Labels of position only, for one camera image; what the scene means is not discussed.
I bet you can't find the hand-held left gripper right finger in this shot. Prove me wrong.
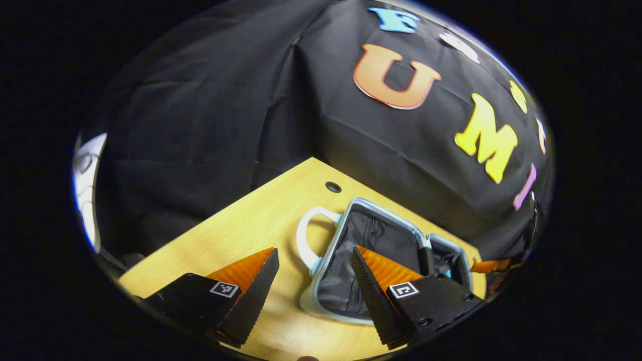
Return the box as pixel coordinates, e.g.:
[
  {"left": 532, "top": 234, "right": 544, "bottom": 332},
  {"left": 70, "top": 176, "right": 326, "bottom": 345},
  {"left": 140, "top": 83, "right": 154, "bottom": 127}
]
[{"left": 350, "top": 245, "right": 485, "bottom": 350}]

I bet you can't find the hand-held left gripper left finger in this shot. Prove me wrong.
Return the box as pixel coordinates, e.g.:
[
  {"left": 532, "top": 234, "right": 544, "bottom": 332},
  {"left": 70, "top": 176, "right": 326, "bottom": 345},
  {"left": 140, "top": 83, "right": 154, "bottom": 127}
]
[{"left": 143, "top": 247, "right": 280, "bottom": 349}]

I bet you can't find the light blue suitcase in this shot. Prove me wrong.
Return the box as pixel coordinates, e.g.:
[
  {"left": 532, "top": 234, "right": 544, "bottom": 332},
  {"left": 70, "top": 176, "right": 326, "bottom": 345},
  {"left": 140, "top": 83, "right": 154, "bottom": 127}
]
[{"left": 295, "top": 197, "right": 474, "bottom": 325}]

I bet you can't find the black backdrop cloth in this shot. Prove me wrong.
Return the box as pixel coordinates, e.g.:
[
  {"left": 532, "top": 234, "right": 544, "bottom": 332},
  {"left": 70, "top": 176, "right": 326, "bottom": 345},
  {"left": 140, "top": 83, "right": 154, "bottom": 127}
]
[{"left": 93, "top": 0, "right": 555, "bottom": 261}]

